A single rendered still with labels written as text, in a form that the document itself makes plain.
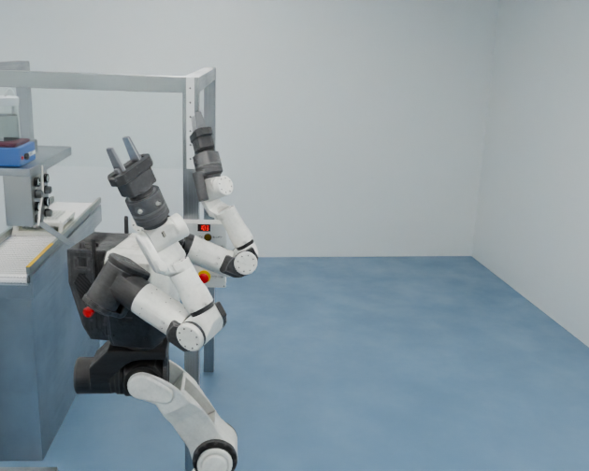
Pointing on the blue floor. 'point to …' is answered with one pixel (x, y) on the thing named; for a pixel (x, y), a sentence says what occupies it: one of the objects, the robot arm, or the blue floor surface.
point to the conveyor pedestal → (34, 365)
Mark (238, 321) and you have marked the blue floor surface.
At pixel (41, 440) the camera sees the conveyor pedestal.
